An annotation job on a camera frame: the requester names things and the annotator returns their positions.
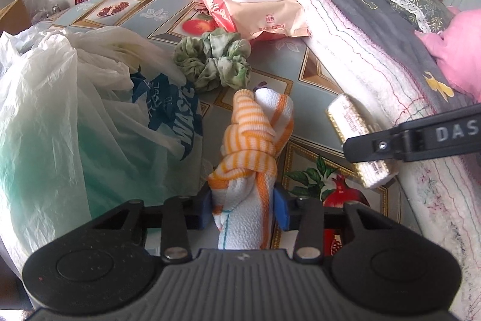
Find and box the orange striped white towel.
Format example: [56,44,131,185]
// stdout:
[207,88,293,250]

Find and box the gold tissue pack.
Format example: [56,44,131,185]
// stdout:
[326,93,399,188]

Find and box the green fabric scrunchie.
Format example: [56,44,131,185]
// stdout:
[174,28,251,93]

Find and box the red wet wipes pack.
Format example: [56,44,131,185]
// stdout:
[202,0,308,41]

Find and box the pink blanket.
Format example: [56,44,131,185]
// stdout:
[415,9,481,103]

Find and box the dark grey quilt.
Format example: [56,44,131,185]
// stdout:
[296,0,480,320]

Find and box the grey lace cushion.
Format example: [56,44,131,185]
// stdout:
[387,0,454,33]

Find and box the white plastic bag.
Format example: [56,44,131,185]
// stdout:
[1,26,202,269]

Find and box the clutter of bottles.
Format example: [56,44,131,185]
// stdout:
[32,0,90,23]

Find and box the brown cardboard box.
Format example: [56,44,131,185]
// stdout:
[0,0,32,35]

